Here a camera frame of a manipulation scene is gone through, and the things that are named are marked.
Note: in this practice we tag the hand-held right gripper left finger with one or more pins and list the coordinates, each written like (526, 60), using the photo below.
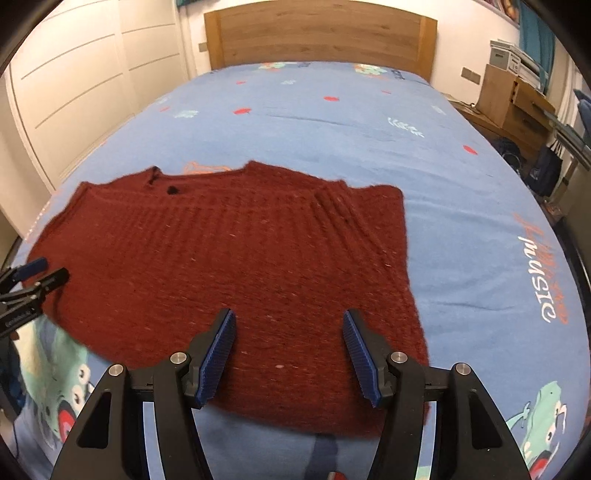
(217, 355)

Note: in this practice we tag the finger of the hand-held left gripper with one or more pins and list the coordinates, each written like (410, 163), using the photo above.
(32, 266)
(51, 280)

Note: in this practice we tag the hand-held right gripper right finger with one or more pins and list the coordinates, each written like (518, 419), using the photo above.
(362, 355)

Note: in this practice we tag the dark red knitted sweater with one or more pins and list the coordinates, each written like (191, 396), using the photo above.
(231, 258)

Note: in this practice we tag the white wardrobe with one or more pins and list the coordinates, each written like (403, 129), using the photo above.
(69, 69)

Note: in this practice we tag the blue dinosaur print bedsheet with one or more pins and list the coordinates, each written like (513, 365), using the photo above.
(323, 138)

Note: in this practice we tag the dark blue bag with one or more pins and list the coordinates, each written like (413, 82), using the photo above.
(547, 170)

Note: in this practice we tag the wooden desk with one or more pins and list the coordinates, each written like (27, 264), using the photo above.
(503, 99)

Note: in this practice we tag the wooden headboard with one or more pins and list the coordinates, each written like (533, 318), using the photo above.
(318, 37)

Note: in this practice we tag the white printer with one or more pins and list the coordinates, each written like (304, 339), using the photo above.
(510, 57)

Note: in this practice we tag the pile of blue bedding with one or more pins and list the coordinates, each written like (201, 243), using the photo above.
(582, 101)

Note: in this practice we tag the row of books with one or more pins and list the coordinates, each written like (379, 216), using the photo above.
(508, 8)

